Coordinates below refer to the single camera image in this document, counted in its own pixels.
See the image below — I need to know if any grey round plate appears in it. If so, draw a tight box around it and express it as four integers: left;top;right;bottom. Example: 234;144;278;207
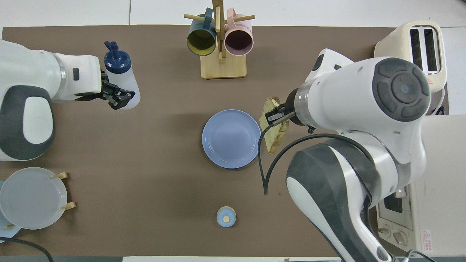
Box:
0;167;68;230

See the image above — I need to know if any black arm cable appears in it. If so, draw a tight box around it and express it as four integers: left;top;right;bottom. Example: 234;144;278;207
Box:
258;112;366;196
0;237;55;262

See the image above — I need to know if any toasted bread slice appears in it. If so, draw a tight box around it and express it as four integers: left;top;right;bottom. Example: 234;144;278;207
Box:
259;96;290;155

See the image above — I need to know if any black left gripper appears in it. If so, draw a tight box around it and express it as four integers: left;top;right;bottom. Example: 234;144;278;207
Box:
101;71;136;110

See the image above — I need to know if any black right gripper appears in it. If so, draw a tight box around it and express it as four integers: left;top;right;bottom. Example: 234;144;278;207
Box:
265;89;303;127

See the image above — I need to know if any light blue round plate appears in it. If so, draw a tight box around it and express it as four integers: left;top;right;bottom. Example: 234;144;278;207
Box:
0;180;22;243

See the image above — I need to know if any teal mug with yellow inside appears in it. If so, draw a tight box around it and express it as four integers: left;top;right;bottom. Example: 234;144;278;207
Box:
186;8;217;57

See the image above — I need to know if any cream two-slot toaster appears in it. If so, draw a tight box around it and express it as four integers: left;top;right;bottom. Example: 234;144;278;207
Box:
374;21;447;96

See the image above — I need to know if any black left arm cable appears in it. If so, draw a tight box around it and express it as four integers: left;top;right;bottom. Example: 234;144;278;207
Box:
0;237;55;262

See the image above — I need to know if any wooden mug rack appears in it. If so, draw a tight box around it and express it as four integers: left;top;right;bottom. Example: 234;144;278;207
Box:
184;0;255;79

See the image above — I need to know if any seasoning bottle with blue cap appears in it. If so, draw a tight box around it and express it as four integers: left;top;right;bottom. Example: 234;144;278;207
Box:
104;41;141;110

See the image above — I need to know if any pink mug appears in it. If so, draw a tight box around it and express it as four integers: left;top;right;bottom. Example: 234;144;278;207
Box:
224;8;254;56

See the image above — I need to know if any small blue call bell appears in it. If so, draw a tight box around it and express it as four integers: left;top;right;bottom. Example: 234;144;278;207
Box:
216;206;237;228

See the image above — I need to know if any toaster power cord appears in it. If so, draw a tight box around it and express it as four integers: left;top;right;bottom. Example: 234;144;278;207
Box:
426;87;446;115

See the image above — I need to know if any wooden plate rack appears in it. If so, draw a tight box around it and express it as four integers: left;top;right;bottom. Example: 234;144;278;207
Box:
4;172;76;230

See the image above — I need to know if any brown table mat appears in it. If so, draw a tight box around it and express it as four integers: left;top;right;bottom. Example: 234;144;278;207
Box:
0;25;450;257

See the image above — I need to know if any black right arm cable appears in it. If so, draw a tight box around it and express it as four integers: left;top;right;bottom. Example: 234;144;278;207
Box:
258;112;366;196

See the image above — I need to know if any white toaster oven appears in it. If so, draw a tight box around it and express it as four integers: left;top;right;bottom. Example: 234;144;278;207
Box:
375;116;466;257

